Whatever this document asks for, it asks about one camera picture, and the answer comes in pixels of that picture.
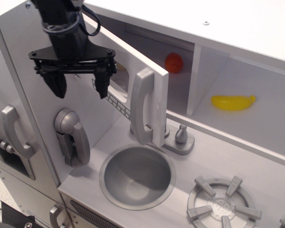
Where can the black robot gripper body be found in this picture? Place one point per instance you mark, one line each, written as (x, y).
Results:
(73, 52)

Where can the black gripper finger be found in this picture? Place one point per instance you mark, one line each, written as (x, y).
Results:
(102, 80)
(56, 82)

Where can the white microwave door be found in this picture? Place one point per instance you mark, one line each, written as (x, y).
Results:
(118, 99)

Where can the yellow toy lemon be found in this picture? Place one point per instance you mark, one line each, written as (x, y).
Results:
(120, 68)

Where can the grey toy telephone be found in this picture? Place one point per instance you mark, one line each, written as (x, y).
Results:
(72, 138)

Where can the orange toy fruit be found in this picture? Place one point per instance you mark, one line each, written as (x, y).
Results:
(173, 63)

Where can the grey ice dispenser panel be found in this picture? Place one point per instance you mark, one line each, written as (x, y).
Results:
(12, 158)

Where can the grey toy faucet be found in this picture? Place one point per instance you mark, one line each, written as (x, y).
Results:
(175, 139)

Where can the grey round sink basin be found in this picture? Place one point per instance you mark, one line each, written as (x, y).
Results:
(136, 177)

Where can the white toy kitchen cabinet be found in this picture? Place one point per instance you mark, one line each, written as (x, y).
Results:
(228, 47)

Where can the yellow toy banana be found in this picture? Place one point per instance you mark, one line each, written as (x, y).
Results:
(233, 102)

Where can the grey oven vent panel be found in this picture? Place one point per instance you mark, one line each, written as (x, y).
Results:
(92, 217)

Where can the black equipment at corner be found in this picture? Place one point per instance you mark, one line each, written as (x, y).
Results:
(11, 218)

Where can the grey stove burner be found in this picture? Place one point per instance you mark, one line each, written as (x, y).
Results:
(221, 203)

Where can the grey microwave door handle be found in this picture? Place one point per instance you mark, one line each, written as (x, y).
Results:
(142, 86)

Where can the grey oven door handle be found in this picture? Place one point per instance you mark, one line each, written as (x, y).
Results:
(53, 215)

